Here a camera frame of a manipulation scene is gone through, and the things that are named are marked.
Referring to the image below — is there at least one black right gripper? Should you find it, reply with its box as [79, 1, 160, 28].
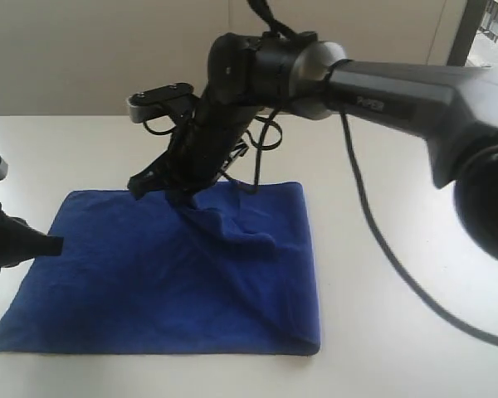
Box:
[127, 89, 260, 210]

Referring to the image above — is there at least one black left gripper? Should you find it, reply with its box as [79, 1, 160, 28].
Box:
[0, 203, 64, 268]

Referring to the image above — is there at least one blue towel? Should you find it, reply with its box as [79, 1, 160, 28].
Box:
[0, 182, 321, 356]

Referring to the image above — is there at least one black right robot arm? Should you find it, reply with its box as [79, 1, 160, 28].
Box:
[127, 32, 498, 260]

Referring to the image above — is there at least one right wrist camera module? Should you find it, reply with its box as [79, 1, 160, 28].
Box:
[127, 83, 198, 124]

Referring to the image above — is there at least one dark window frame post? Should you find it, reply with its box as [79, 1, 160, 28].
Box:
[446, 0, 487, 66]

